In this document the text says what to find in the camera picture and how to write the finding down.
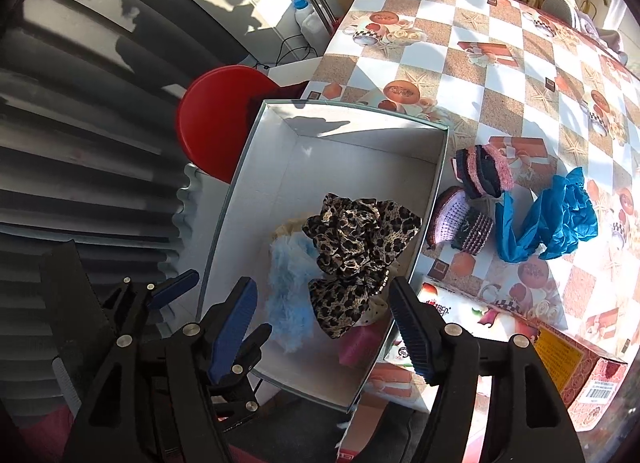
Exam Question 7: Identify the red plastic stool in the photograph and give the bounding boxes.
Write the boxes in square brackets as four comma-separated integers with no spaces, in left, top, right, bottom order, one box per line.
[174,65,302,185]

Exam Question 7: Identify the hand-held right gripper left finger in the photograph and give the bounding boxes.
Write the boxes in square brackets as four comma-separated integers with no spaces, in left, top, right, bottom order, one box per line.
[62,277,258,463]

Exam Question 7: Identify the white polka dot scrunchie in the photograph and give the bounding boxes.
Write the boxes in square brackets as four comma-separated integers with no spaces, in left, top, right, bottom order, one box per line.
[356,292,392,328]

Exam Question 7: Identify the purple and black knit cap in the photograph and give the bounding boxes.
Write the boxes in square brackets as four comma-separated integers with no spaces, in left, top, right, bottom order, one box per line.
[426,186,496,252]

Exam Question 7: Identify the floral tissue pack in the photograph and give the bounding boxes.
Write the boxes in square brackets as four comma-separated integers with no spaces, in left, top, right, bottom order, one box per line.
[385,275,543,389]

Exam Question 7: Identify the light blue feather scrunchie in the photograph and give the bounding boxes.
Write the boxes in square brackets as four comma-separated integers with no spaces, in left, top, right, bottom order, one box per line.
[264,232,322,355]

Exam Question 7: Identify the white plastic bottle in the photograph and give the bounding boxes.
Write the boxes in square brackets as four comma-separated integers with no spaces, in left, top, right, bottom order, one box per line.
[294,0,332,45]

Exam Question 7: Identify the person's dark clothing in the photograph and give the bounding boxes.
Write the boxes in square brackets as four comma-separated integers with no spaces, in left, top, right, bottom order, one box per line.
[215,383,432,463]

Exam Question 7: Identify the leopard print scrunchie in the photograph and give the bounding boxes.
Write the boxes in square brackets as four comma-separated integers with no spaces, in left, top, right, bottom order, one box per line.
[302,194,424,340]

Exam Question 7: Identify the red patterned carton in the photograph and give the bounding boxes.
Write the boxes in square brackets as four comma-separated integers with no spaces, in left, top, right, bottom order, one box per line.
[502,312,629,433]

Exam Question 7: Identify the large pink sponge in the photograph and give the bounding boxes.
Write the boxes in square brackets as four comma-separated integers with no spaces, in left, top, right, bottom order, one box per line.
[339,329,390,370]

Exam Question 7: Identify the black cable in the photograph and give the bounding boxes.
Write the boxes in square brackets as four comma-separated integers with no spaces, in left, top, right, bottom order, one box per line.
[257,33,318,70]

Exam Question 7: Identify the pink and black knit cap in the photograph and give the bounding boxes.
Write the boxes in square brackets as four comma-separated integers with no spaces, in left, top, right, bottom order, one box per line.
[452,144,516,200]

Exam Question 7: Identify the grey cardboard box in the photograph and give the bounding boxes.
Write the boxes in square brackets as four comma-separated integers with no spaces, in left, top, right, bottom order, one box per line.
[196,98,450,415]

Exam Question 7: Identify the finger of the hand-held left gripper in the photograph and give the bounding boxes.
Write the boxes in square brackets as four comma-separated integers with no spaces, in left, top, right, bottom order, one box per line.
[210,323,273,419]
[102,269,200,344]

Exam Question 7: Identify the grey slipper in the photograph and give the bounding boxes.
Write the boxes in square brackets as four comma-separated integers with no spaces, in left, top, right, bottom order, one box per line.
[542,0,582,28]

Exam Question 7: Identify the blue mesh cloth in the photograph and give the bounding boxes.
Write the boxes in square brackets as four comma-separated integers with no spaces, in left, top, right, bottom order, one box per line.
[495,166,599,265]

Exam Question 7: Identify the grey ribbed panel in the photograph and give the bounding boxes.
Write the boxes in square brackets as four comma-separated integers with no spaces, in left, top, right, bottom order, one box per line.
[0,0,201,394]

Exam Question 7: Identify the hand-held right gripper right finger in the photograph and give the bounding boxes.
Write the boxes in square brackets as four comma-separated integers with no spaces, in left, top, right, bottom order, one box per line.
[387,276,586,463]

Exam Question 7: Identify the pile of pale clothes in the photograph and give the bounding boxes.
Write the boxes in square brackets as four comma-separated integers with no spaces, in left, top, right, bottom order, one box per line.
[580,12,629,65]

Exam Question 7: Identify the beige knit cloth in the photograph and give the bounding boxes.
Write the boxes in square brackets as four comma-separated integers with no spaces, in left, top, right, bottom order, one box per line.
[272,222,312,245]

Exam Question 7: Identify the checkered printed tablecloth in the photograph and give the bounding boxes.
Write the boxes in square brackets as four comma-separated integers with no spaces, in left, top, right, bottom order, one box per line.
[306,0,640,434]

